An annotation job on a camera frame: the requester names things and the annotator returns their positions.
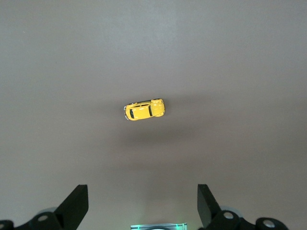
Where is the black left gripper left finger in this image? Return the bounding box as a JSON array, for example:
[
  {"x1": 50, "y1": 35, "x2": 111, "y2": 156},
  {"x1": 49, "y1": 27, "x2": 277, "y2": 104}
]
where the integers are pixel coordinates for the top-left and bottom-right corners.
[{"x1": 30, "y1": 184, "x2": 89, "y2": 230}]

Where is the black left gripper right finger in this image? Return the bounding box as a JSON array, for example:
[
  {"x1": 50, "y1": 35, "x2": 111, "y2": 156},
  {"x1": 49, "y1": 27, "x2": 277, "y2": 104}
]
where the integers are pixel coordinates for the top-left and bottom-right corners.
[{"x1": 197, "y1": 184, "x2": 245, "y2": 230}]

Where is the yellow beetle toy car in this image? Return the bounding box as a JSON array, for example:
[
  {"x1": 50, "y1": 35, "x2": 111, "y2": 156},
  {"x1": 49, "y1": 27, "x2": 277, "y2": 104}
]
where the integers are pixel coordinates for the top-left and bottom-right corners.
[{"x1": 122, "y1": 98, "x2": 166, "y2": 122}]

